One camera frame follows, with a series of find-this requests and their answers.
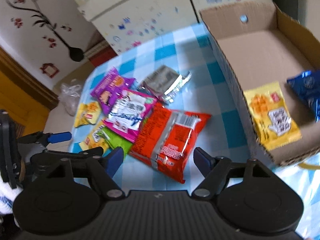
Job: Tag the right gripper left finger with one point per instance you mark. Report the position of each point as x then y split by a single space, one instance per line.
101 172

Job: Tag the brown red gift box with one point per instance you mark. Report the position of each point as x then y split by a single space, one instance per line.
98 50

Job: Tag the white gloved left hand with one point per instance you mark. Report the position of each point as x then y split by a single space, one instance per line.
7 197

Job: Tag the blue white checkered tablecloth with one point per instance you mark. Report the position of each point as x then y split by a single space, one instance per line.
188 50

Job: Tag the cream sticker-covered cabinet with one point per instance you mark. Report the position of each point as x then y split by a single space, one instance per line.
125 24

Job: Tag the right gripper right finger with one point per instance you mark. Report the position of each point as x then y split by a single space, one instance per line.
215 171

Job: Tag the clear plastic bag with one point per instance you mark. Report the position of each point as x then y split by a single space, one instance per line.
70 95

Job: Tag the cardboard milk box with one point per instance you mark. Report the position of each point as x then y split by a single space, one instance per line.
255 43

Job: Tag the blue foil snack bag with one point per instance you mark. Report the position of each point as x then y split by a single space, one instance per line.
306 87

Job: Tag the pink white snack packet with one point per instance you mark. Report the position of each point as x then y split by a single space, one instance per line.
128 113

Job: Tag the silver foil snack packet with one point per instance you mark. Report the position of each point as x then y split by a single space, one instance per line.
164 83

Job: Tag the purple cartoon snack packet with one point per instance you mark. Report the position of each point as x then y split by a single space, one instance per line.
109 88

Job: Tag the yellow waffle packet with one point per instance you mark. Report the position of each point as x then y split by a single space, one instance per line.
87 114
94 140
272 121

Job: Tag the green snack packet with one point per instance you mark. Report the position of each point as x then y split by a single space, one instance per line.
114 140

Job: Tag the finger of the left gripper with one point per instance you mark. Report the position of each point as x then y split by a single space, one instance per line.
80 155
45 138

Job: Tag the red noodle snack packet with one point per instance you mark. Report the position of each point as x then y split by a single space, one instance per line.
167 138

